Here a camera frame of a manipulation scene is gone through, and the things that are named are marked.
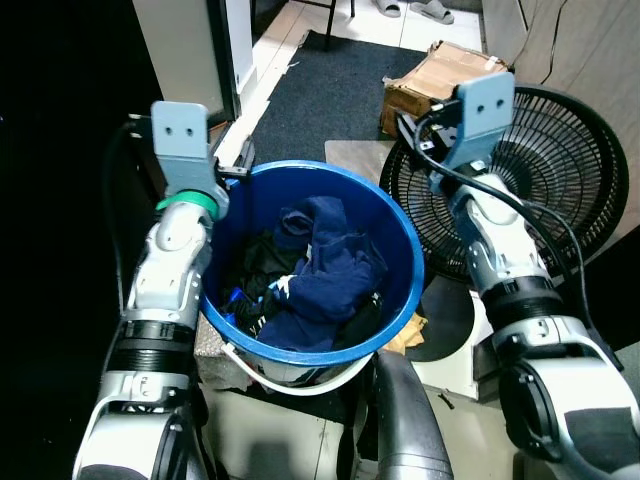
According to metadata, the brown cardboard box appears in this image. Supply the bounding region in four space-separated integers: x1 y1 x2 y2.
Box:
382 40 513 138

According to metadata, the white cabinet with black edge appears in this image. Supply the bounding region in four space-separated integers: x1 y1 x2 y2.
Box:
132 0 257 129

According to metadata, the dark grey floor rug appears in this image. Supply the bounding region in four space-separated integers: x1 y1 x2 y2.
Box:
248 30 429 167

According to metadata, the blue plastic bucket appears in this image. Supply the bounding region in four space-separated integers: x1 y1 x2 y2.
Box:
200 160 427 367

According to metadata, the black floor fan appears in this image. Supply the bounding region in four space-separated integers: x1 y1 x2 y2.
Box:
380 85 631 363

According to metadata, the black garment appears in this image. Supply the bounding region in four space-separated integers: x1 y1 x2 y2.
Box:
222 230 306 337

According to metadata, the navy blue garment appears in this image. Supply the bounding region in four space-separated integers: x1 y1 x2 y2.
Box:
255 195 390 352

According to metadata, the crumpled brown paper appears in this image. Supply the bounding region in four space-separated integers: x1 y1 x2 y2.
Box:
383 312 429 358

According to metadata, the dark grey left robot leg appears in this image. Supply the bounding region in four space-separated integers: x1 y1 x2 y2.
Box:
160 395 217 480

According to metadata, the dark grey robot leg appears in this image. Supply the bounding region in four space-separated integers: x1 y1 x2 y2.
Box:
160 395 217 480
371 350 457 480

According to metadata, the dark grey right robot leg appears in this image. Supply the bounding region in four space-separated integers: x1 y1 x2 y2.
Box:
371 350 457 480

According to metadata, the grey-blue left wrist camera mount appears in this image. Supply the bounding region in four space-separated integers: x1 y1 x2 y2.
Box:
150 100 231 201

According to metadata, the grey-blue wrist camera mount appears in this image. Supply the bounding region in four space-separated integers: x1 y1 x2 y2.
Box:
150 100 231 201
440 72 518 183

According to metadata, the grey-blue right wrist camera mount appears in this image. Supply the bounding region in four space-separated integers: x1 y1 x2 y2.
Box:
440 72 518 183

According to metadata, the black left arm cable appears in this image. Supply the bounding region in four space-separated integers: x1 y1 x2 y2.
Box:
99 120 135 313

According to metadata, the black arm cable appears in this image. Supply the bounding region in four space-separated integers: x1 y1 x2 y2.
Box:
398 112 597 343
99 120 135 313

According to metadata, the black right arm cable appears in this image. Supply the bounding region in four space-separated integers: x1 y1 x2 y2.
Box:
398 112 597 343

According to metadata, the white bucket handle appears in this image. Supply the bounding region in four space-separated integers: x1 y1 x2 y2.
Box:
218 338 379 398

